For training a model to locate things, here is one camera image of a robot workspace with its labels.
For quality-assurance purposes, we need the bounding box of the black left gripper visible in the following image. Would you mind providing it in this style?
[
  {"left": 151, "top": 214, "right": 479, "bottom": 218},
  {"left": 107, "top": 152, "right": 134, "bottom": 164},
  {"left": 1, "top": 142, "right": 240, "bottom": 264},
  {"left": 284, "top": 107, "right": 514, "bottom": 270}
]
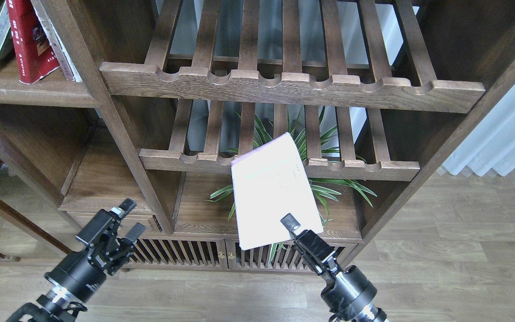
[{"left": 45, "top": 198, "right": 146, "bottom": 302}]

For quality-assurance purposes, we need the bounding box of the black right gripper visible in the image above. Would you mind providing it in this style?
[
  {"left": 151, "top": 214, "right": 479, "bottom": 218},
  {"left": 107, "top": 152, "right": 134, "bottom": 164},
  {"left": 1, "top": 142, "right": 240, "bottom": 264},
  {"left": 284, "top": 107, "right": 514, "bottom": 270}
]
[{"left": 280, "top": 213, "right": 379, "bottom": 320}]

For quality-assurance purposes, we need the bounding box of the white and purple book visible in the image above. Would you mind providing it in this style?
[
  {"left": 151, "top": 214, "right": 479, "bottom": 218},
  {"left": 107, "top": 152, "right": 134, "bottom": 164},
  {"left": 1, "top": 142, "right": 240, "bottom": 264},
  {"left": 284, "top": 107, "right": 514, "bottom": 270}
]
[{"left": 231, "top": 133, "right": 324, "bottom": 250}]

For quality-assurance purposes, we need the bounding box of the red book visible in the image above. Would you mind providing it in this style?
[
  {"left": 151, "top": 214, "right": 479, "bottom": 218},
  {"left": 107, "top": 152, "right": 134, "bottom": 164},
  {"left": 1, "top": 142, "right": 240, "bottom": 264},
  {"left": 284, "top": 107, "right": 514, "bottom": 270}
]
[{"left": 6, "top": 0, "right": 59, "bottom": 84}]

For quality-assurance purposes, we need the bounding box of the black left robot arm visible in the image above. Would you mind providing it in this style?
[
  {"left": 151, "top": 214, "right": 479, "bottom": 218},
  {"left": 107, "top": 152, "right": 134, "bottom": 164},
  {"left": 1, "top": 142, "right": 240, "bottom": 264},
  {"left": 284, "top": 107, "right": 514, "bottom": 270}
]
[{"left": 8, "top": 199, "right": 145, "bottom": 322}]

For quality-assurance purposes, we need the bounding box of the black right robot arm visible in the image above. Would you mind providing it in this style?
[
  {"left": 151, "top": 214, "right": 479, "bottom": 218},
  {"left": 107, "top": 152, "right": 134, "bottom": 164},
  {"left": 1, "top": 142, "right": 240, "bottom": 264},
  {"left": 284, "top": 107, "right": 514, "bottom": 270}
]
[{"left": 281, "top": 213, "right": 388, "bottom": 322}]

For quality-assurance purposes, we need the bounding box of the green spider plant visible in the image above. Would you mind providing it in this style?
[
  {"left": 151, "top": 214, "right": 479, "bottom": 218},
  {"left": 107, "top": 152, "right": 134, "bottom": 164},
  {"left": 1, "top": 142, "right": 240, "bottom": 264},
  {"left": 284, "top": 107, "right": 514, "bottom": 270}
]
[{"left": 205, "top": 106, "right": 377, "bottom": 263}]

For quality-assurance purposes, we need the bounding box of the dark wooden bookshelf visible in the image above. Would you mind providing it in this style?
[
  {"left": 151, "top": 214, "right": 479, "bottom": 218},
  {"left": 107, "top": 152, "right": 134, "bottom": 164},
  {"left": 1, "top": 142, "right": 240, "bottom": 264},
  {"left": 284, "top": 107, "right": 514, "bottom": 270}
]
[{"left": 0, "top": 0, "right": 515, "bottom": 271}]

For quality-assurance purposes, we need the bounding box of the white standing book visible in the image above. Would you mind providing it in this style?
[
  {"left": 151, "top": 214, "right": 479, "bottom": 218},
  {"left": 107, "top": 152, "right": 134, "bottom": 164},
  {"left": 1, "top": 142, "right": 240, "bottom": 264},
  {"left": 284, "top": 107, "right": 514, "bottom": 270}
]
[{"left": 31, "top": 0, "right": 82, "bottom": 82}]

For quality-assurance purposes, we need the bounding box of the white curtain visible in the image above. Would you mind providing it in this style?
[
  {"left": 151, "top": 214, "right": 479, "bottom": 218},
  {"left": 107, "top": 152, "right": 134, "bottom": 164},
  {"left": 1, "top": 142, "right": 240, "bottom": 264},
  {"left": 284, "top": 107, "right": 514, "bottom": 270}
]
[{"left": 441, "top": 85, "right": 515, "bottom": 177}]

